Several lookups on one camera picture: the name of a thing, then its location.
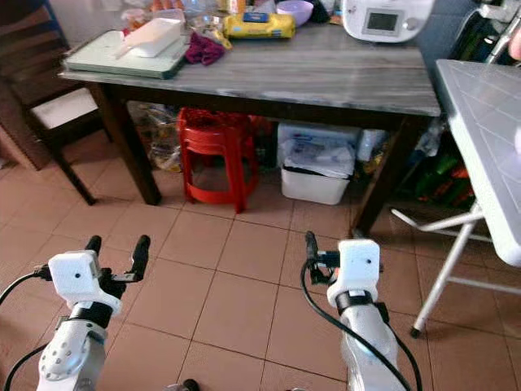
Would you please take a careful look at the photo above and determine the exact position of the white plastic storage bin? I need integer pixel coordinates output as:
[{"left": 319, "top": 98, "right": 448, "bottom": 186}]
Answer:
[{"left": 276, "top": 121, "right": 362, "bottom": 206}]

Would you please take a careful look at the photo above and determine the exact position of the white chair cushion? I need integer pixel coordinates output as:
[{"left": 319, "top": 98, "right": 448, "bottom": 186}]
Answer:
[{"left": 30, "top": 86, "right": 101, "bottom": 131}]

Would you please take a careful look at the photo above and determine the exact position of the white folding table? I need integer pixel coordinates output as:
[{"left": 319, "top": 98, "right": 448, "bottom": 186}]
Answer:
[{"left": 390, "top": 58, "right": 521, "bottom": 340}]

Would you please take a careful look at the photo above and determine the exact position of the yellow wipes package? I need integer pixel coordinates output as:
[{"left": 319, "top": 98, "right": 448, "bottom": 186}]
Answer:
[{"left": 221, "top": 11, "right": 297, "bottom": 41}]

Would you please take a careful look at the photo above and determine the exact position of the clear plastic bag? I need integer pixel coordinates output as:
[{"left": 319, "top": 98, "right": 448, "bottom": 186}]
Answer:
[{"left": 137, "top": 103, "right": 182, "bottom": 173}]

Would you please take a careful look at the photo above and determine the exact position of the white plastic container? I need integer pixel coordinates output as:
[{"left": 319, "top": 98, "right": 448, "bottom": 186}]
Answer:
[{"left": 117, "top": 17, "right": 187, "bottom": 60}]

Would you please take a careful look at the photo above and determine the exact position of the dark robot foot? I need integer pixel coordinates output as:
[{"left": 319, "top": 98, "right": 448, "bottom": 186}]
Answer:
[{"left": 166, "top": 378, "right": 202, "bottom": 391}]

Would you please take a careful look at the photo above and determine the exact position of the purple bowl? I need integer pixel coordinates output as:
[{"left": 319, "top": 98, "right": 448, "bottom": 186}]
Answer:
[{"left": 274, "top": 0, "right": 316, "bottom": 28}]

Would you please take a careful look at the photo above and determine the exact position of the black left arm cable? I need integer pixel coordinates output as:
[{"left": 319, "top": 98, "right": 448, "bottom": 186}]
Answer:
[{"left": 0, "top": 263, "right": 52, "bottom": 307}]

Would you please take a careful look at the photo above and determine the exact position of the pale green cutting board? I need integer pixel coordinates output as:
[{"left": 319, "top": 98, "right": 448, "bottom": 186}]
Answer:
[{"left": 63, "top": 30, "right": 190, "bottom": 81}]

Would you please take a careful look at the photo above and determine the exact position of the red plastic stool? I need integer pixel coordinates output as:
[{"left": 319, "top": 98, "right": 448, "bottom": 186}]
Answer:
[{"left": 177, "top": 108, "right": 261, "bottom": 215}]

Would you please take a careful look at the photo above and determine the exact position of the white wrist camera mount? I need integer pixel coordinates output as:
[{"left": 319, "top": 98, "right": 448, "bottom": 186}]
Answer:
[
  {"left": 47, "top": 250, "right": 114, "bottom": 318},
  {"left": 326, "top": 238, "right": 383, "bottom": 310}
]

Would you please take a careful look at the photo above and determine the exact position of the maroon cloth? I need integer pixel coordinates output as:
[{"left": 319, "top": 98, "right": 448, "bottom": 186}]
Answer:
[{"left": 183, "top": 32, "right": 228, "bottom": 67}]

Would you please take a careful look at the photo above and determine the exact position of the dark wooden chair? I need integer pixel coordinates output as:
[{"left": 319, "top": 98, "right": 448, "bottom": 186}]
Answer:
[{"left": 0, "top": 0, "right": 107, "bottom": 207}]

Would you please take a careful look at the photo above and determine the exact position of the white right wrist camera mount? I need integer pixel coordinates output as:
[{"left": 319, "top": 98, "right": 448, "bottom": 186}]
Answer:
[{"left": 326, "top": 238, "right": 383, "bottom": 310}]

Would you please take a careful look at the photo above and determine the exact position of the dark wooden marble-top table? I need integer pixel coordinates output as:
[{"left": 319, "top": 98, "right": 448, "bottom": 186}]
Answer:
[{"left": 59, "top": 23, "right": 444, "bottom": 239}]

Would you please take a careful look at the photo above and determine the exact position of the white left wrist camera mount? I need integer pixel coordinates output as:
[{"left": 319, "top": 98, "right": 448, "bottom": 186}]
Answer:
[{"left": 47, "top": 250, "right": 114, "bottom": 318}]

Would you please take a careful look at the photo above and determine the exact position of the white kitchen appliance with screen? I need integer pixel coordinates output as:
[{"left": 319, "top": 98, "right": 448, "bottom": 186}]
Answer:
[{"left": 341, "top": 0, "right": 435, "bottom": 44}]

